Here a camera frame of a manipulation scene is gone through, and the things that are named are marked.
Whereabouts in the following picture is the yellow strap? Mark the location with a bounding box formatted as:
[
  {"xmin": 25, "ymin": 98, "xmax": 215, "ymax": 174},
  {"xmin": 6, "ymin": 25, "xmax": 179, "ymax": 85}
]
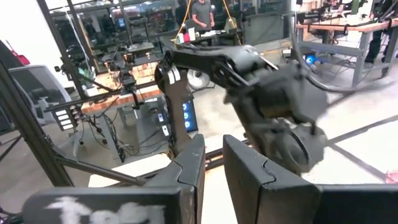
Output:
[
  {"xmin": 221, "ymin": 0, "xmax": 242, "ymax": 41},
  {"xmin": 175, "ymin": 0, "xmax": 193, "ymax": 44}
]

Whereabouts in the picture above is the computer tower with blue lights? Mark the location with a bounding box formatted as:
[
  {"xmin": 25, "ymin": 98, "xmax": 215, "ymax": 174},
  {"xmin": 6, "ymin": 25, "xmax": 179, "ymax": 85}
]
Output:
[{"xmin": 182, "ymin": 99, "xmax": 199, "ymax": 133}]

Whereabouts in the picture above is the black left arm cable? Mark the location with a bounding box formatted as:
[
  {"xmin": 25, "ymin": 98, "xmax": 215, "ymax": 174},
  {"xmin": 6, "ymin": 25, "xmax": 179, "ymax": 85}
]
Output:
[{"xmin": 289, "ymin": 15, "xmax": 396, "ymax": 94}]

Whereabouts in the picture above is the wooden table with grey legs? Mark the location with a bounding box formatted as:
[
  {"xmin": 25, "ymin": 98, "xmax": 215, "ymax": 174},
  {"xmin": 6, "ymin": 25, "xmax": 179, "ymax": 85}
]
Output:
[{"xmin": 295, "ymin": 17, "xmax": 398, "ymax": 88}]

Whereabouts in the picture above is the blue glowing device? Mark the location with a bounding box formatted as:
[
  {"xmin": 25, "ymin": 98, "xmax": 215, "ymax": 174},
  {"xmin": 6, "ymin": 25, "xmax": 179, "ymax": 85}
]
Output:
[{"xmin": 303, "ymin": 53, "xmax": 320, "ymax": 67}]

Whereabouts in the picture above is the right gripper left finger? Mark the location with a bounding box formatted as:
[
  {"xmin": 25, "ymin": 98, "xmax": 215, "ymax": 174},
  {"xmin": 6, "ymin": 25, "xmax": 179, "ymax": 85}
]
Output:
[{"xmin": 144, "ymin": 133, "xmax": 206, "ymax": 224}]

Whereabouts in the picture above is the wooden workbench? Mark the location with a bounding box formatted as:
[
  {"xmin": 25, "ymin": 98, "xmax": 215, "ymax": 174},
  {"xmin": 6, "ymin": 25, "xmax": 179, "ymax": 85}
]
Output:
[{"xmin": 45, "ymin": 60, "xmax": 165, "ymax": 162}]

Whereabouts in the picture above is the white fan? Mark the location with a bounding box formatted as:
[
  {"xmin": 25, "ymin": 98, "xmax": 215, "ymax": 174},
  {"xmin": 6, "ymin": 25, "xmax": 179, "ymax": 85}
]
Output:
[{"xmin": 186, "ymin": 68, "xmax": 211, "ymax": 91}]

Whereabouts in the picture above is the red object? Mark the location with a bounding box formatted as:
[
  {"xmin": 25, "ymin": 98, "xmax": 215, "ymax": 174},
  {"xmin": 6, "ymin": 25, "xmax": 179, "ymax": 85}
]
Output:
[{"xmin": 6, "ymin": 40, "xmax": 31, "ymax": 66}]

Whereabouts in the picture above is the person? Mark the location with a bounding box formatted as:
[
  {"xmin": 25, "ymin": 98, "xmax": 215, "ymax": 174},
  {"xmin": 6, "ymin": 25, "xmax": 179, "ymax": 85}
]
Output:
[
  {"xmin": 190, "ymin": 0, "xmax": 216, "ymax": 32},
  {"xmin": 363, "ymin": 0, "xmax": 398, "ymax": 65},
  {"xmin": 175, "ymin": 0, "xmax": 189, "ymax": 27}
]

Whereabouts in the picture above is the black aluminium table frame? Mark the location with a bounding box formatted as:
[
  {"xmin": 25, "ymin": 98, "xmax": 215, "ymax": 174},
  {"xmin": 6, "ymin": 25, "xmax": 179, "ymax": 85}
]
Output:
[{"xmin": 0, "ymin": 60, "xmax": 249, "ymax": 187}]

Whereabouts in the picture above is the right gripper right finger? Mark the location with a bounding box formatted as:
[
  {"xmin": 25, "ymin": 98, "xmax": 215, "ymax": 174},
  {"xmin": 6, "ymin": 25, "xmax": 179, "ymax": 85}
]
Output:
[{"xmin": 222, "ymin": 134, "xmax": 322, "ymax": 224}]

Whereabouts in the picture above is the grey office chair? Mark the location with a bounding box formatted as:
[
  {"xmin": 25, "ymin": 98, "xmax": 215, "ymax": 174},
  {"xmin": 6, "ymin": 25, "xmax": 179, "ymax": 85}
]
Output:
[{"xmin": 8, "ymin": 64, "xmax": 73, "ymax": 125}]

